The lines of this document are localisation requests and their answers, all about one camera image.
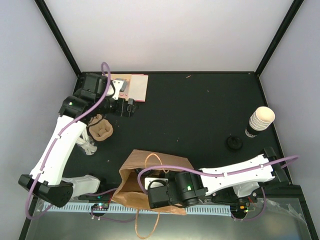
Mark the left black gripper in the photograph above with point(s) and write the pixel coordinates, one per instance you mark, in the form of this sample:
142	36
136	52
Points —
129	112

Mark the brown pulp cup carrier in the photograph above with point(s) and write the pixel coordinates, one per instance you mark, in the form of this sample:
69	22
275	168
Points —
99	128

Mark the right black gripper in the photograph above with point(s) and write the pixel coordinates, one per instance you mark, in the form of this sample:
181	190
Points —
170	173

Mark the white plastic cutlery bundle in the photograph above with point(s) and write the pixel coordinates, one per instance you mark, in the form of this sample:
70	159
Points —
87	146

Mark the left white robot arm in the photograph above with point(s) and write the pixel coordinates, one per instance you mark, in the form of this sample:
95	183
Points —
81	122

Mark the printed orange paper bag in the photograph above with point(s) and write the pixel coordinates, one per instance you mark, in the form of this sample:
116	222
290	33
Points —
129	86

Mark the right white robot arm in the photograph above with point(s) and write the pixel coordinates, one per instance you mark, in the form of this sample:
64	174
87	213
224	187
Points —
243	178

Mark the stack of white paper cups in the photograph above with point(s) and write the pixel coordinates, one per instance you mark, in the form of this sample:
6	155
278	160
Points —
262	118

